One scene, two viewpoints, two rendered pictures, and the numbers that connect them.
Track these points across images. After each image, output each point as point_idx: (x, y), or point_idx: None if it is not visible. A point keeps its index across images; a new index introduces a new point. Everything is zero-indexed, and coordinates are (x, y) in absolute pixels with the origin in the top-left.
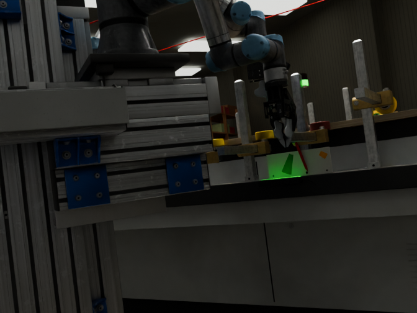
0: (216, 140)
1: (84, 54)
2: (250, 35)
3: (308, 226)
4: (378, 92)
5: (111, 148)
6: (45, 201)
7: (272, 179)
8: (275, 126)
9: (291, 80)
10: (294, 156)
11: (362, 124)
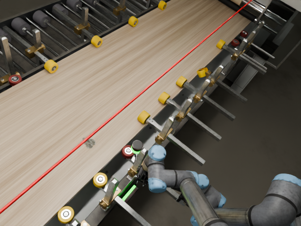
0: (74, 215)
1: None
2: (225, 202)
3: None
4: (169, 132)
5: None
6: None
7: (126, 199)
8: (182, 202)
9: (144, 156)
10: (131, 180)
11: (138, 133)
